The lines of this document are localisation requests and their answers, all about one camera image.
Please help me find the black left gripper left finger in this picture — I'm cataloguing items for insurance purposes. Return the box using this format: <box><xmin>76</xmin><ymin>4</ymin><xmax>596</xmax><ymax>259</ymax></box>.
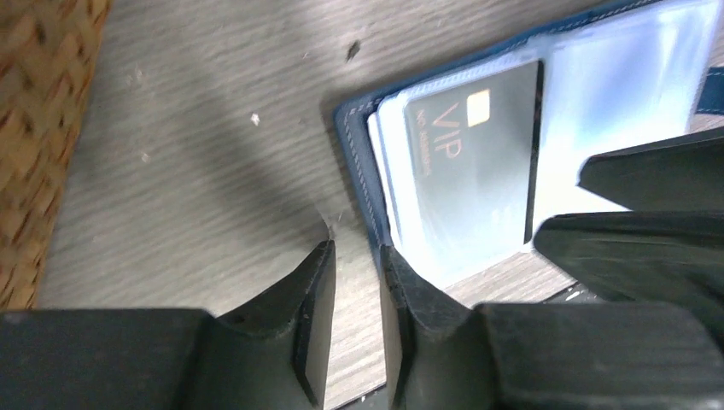
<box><xmin>1</xmin><ymin>240</ymin><xmax>336</xmax><ymax>409</ymax></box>

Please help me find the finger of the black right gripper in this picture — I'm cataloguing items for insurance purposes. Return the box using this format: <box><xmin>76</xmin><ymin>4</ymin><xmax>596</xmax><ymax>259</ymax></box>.
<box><xmin>578</xmin><ymin>127</ymin><xmax>723</xmax><ymax>211</ymax></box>
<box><xmin>533</xmin><ymin>211</ymin><xmax>723</xmax><ymax>334</ymax></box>

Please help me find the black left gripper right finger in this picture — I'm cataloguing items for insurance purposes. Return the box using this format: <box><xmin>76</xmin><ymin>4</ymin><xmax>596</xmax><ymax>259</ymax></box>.
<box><xmin>380</xmin><ymin>246</ymin><xmax>723</xmax><ymax>409</ymax></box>

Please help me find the blue leather card holder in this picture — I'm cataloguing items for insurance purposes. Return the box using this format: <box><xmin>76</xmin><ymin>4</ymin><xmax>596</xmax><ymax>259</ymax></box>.
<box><xmin>334</xmin><ymin>1</ymin><xmax>723</xmax><ymax>289</ymax></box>

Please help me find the black VIP credit card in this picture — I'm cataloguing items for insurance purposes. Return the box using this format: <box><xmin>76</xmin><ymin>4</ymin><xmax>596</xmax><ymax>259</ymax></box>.
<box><xmin>404</xmin><ymin>60</ymin><xmax>544</xmax><ymax>248</ymax></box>

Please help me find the woven divided basket tray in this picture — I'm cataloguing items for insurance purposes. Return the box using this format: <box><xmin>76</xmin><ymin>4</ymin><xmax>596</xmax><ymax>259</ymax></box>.
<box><xmin>1</xmin><ymin>0</ymin><xmax>113</xmax><ymax>310</ymax></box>

